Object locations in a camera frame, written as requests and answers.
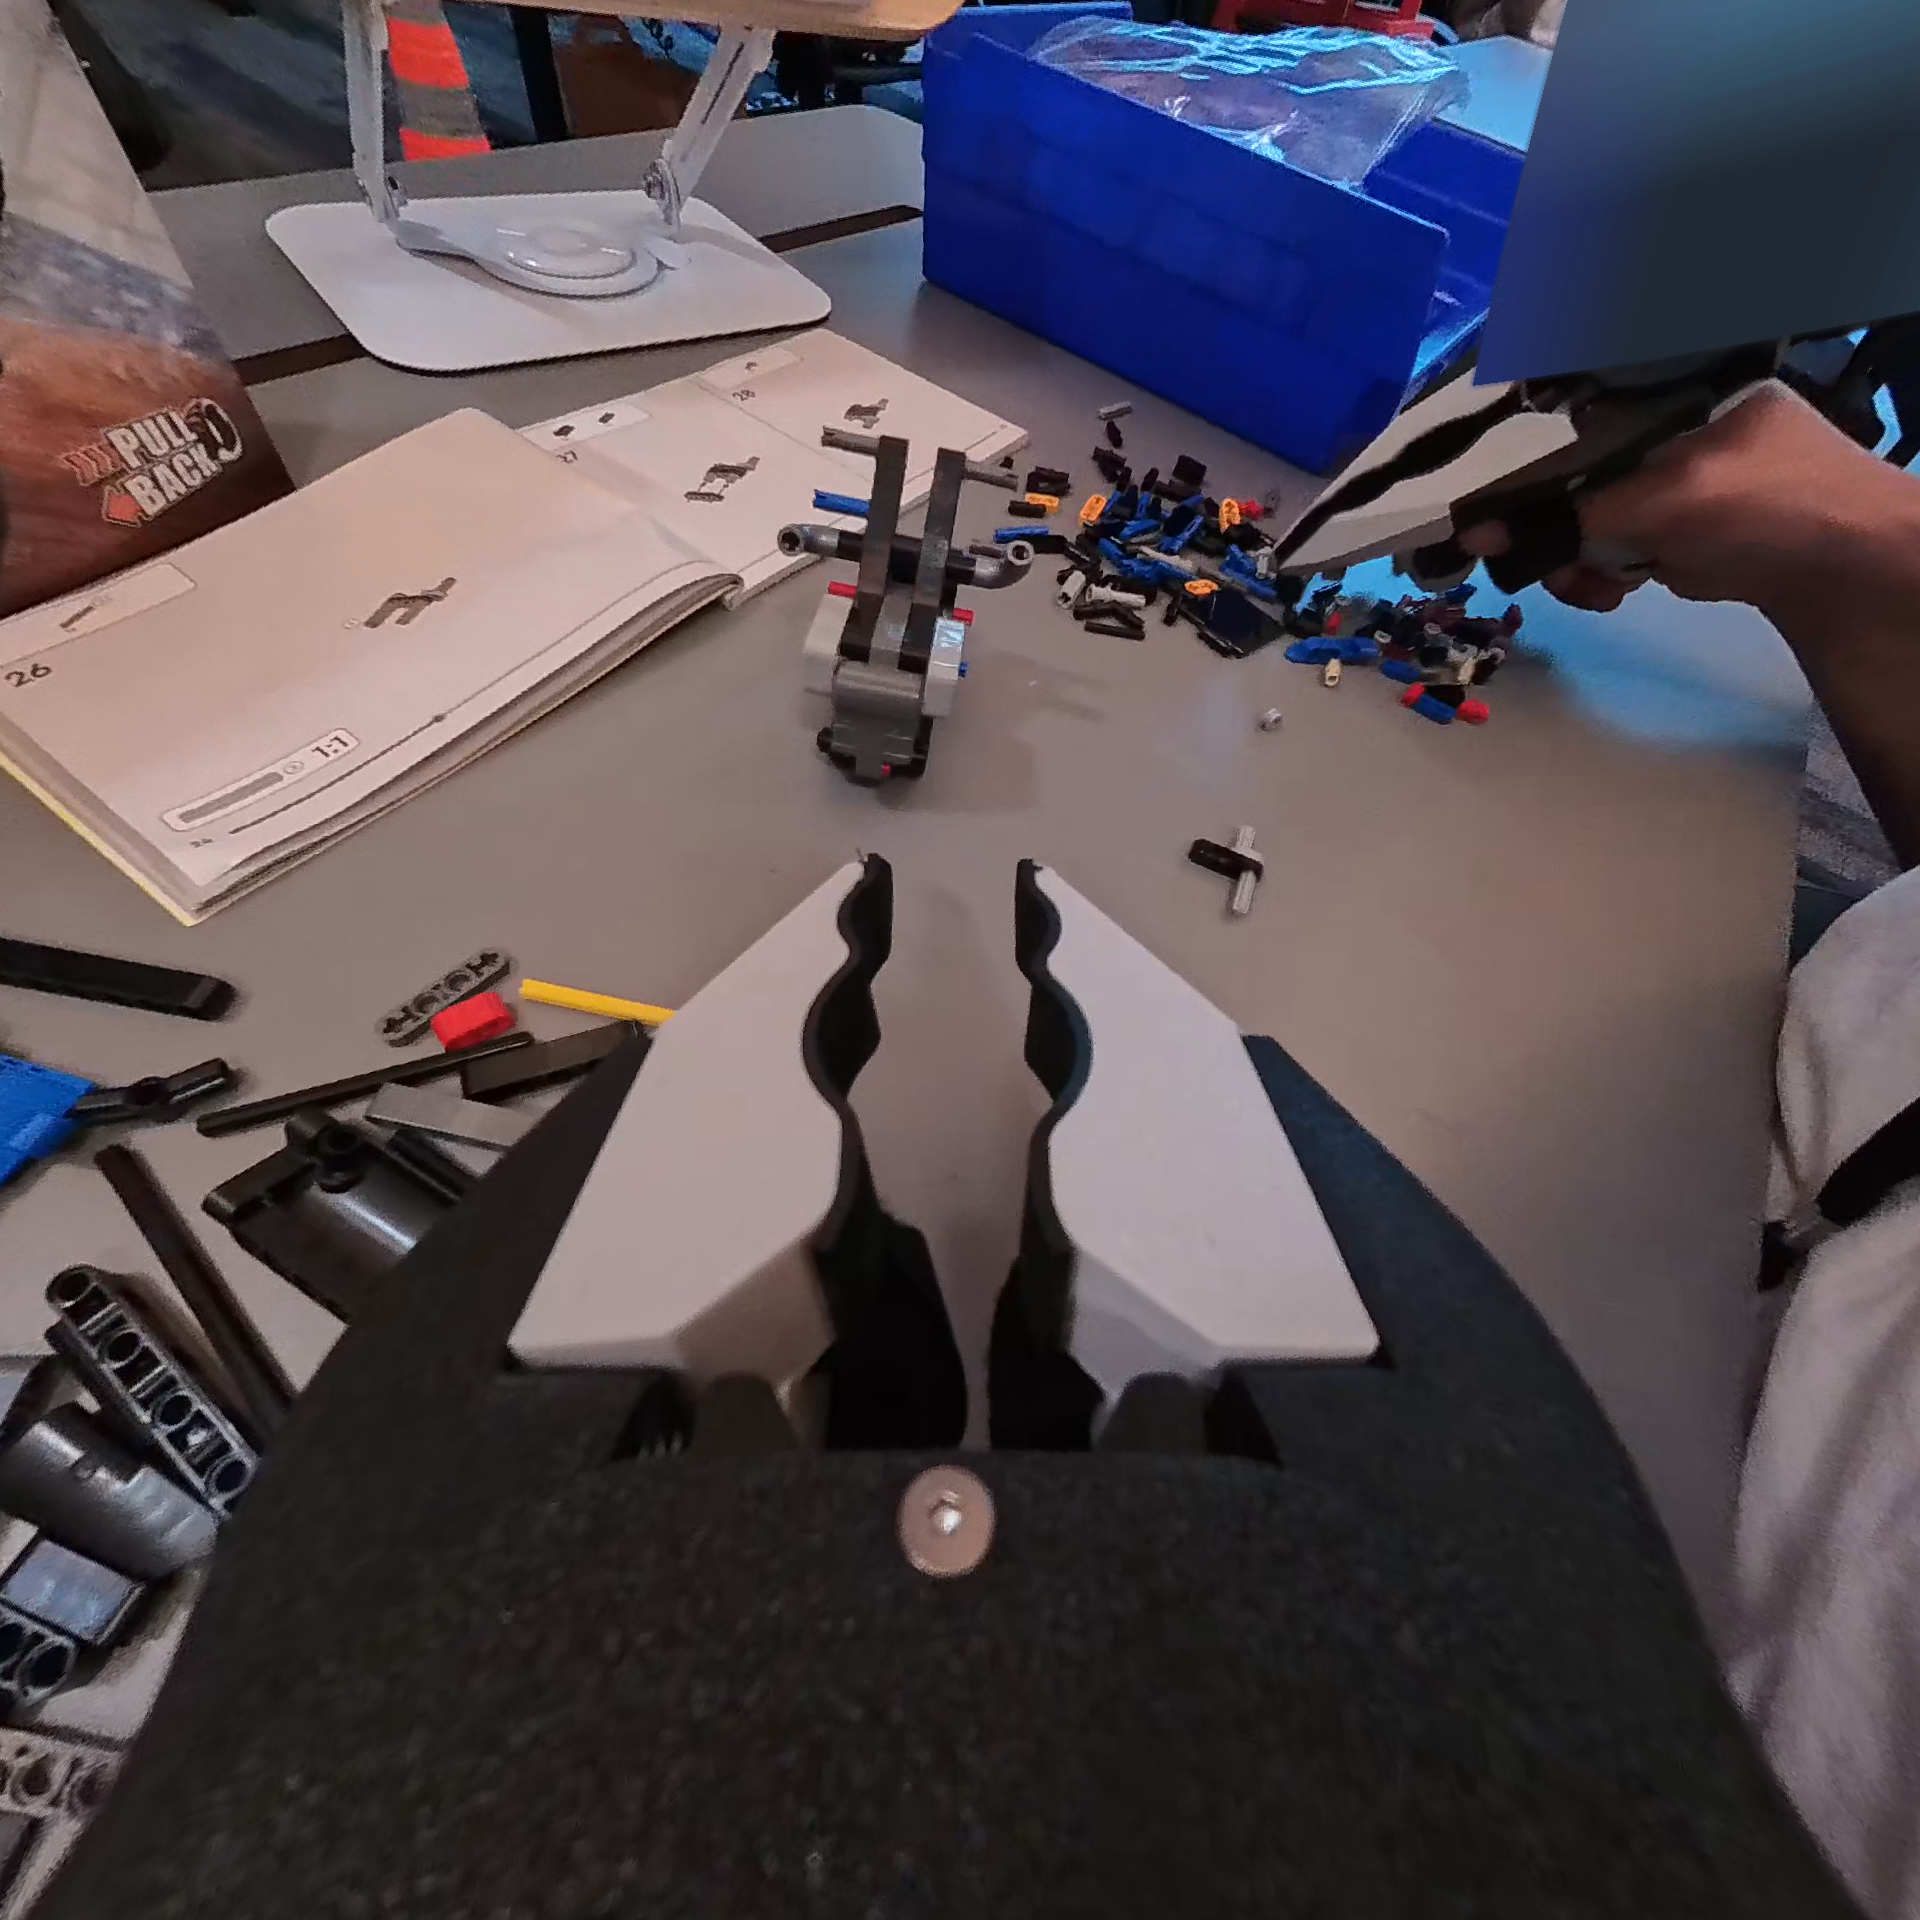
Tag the black lego ball joint rod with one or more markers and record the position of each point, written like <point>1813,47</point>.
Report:
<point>165,1083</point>

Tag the white tablet stand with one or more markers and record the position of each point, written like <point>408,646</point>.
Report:
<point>451,284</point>

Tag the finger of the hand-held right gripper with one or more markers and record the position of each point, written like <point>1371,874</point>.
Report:
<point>1442,427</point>
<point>1442,487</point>

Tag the blue lego piece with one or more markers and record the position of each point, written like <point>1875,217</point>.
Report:
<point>29,1118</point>

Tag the small black lego piece with grey axle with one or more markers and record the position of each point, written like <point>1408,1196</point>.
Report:
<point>1213,857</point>

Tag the dark grey curved lego piece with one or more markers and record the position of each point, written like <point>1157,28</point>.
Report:
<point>90,1483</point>

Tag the black lego frame piece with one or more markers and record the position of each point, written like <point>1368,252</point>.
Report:
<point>60,1590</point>

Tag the dark grey short lego beam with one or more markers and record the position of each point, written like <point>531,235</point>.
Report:
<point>413,1020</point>

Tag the black curved lego panel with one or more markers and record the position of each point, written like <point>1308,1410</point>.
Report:
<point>331,1215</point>

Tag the person's white shirt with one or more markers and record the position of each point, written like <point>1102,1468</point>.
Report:
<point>1846,1499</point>

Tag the light grey lego beam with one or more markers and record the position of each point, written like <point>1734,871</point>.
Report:
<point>44,1779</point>

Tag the lego set box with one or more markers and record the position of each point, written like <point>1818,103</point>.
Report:
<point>120,404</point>

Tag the long black lego beam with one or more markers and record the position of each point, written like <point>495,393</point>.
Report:
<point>120,979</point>

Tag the orange striped cone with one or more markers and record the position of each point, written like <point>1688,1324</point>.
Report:
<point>428,60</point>

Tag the clear plastic bag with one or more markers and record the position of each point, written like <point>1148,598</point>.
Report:
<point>1244,89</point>

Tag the black lego beam with holes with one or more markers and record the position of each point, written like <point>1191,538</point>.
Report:
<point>142,1382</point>

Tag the yellow lego axle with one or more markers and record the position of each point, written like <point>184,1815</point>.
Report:
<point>594,1001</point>

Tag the long thin black lego axle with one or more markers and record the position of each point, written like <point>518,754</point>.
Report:
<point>181,1275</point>
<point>347,1089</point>

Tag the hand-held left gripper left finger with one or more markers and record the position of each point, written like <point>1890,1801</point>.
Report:
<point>676,1200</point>

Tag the person's right forearm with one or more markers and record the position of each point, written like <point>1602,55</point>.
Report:
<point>1875,675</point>

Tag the blue plastic bin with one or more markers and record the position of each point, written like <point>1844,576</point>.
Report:
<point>1171,270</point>

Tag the lego instruction booklet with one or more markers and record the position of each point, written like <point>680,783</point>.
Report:
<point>451,599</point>

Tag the grey lego panel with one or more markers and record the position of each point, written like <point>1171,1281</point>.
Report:
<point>435,1113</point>

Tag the grey and black lego assembly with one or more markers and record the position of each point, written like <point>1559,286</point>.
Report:
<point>878,705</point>

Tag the person's right hand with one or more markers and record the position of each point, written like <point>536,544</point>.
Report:
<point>1725,495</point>

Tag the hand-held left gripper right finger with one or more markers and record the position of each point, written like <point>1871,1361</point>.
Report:
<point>1200,1200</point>

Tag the pile of small lego pieces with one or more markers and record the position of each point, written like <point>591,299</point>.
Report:
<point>1141,523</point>

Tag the red lego connector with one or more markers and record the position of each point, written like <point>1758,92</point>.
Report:
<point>474,1020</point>

